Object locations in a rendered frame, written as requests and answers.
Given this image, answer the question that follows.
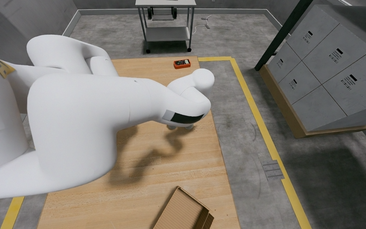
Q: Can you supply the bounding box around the brown cardboard box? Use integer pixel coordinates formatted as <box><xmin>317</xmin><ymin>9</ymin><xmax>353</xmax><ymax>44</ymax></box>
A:
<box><xmin>153</xmin><ymin>186</ymin><xmax>215</xmax><ymax>229</ymax></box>

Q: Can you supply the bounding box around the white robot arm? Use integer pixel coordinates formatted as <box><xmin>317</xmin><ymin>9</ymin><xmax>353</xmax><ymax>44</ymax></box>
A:
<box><xmin>0</xmin><ymin>35</ymin><xmax>214</xmax><ymax>199</ymax></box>

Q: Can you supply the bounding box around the orange digital multimeter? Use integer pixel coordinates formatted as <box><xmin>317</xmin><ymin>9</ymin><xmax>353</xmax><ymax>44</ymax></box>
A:
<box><xmin>174</xmin><ymin>59</ymin><xmax>191</xmax><ymax>69</ymax></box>

